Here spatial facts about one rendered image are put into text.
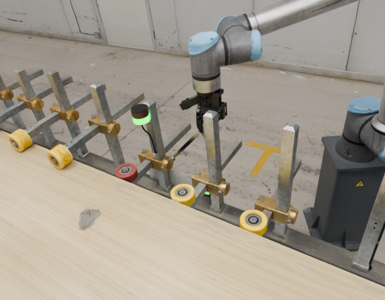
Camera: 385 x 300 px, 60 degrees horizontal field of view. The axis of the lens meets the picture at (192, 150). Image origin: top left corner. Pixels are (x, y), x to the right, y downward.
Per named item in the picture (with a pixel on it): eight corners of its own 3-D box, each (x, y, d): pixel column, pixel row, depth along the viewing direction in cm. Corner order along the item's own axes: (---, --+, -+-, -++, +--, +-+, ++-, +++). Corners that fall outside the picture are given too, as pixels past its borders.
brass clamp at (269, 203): (260, 202, 118) (260, 192, 115) (298, 215, 112) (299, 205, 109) (253, 214, 114) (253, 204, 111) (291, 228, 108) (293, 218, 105)
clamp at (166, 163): (147, 156, 139) (145, 147, 136) (174, 166, 133) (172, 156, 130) (139, 165, 136) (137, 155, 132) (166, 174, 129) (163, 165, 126)
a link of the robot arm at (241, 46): (253, 22, 105) (215, 28, 104) (266, 34, 95) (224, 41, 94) (253, 51, 110) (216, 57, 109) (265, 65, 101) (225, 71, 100)
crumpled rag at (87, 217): (86, 206, 109) (84, 201, 107) (104, 210, 107) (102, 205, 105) (69, 227, 103) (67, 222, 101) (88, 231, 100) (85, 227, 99)
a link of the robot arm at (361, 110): (365, 122, 163) (373, 90, 152) (388, 141, 149) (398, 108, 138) (336, 127, 161) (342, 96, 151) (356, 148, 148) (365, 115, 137)
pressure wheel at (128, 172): (130, 181, 132) (124, 159, 125) (146, 187, 128) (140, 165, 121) (116, 194, 127) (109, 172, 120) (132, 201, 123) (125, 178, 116)
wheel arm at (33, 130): (102, 88, 170) (100, 81, 168) (107, 89, 168) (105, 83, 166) (17, 141, 138) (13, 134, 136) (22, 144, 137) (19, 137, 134)
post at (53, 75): (86, 156, 168) (52, 68, 138) (91, 159, 166) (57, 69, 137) (81, 161, 166) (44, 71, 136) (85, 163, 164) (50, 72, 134)
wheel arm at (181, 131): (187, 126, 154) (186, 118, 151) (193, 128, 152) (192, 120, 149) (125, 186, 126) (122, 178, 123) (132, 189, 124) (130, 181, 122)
